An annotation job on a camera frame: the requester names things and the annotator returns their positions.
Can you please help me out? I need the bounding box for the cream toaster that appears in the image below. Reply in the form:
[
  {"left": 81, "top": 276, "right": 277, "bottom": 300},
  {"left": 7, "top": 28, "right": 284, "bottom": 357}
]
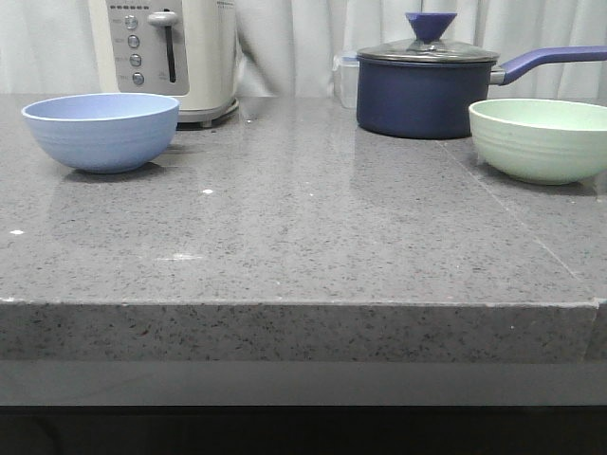
[{"left": 88, "top": 0, "right": 238, "bottom": 128}]

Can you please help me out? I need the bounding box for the dark blue saucepan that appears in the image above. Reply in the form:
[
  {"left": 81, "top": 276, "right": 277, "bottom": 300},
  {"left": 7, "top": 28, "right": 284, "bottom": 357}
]
[{"left": 357, "top": 45, "right": 606, "bottom": 139}]

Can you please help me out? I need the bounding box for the green bowl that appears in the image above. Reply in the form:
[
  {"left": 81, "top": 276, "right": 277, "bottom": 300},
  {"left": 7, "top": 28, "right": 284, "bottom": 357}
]
[{"left": 469, "top": 99, "right": 606, "bottom": 185}]

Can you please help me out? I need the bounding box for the clear plastic container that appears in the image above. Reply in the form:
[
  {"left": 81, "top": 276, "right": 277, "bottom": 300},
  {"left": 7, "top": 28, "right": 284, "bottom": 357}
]
[{"left": 333, "top": 50, "right": 359, "bottom": 109}]

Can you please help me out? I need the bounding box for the blue bowl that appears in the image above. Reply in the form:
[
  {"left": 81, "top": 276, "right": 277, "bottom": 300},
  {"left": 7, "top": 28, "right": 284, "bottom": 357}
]
[{"left": 22, "top": 93, "right": 180, "bottom": 173}]

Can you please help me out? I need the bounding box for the glass lid with blue knob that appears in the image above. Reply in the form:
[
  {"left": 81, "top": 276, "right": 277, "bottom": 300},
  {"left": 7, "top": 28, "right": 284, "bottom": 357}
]
[{"left": 357, "top": 12, "right": 499, "bottom": 64}]

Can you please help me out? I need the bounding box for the white curtain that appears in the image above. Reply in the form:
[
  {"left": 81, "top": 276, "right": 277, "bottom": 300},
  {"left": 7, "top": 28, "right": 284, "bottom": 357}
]
[{"left": 1, "top": 1, "right": 606, "bottom": 98}]

